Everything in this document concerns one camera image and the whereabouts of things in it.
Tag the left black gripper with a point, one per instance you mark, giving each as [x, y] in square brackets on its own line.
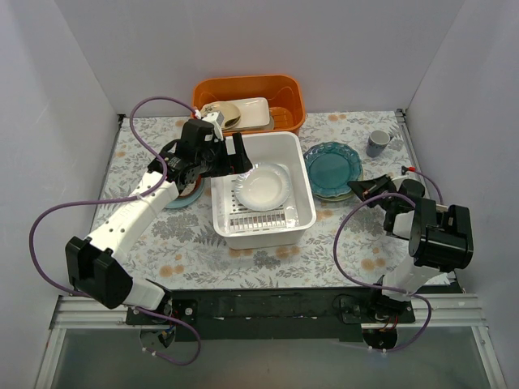
[226, 155]

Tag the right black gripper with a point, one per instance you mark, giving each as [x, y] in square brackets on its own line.
[383, 191]

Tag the cream plate with sprig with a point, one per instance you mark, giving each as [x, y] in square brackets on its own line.
[335, 198]

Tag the white scalloped plate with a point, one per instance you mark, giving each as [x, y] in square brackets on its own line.
[265, 187]

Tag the teal embossed plate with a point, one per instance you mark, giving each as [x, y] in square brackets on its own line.
[330, 166]

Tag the speckled beige plate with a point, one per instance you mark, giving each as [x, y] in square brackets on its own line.
[189, 189]

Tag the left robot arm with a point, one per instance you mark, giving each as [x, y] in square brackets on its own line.
[94, 263]

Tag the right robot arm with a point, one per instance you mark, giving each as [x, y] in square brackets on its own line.
[440, 239]

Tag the white plastic bin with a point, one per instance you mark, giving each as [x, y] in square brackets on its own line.
[243, 228]

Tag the orange plastic bin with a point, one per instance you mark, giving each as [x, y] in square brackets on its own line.
[282, 92]

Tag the red brown plate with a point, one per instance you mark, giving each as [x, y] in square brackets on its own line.
[196, 192]

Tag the cream round floral dish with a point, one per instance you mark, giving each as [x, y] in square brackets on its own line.
[230, 112]

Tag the grey ceramic cup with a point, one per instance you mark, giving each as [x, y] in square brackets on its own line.
[377, 141]

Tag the cream rectangular tray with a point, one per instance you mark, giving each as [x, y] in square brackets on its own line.
[254, 114]

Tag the light blue plate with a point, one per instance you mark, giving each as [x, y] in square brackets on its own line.
[182, 202]

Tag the aluminium rail frame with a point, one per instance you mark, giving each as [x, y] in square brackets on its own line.
[448, 346]

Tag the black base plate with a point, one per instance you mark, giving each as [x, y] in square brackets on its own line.
[265, 314]

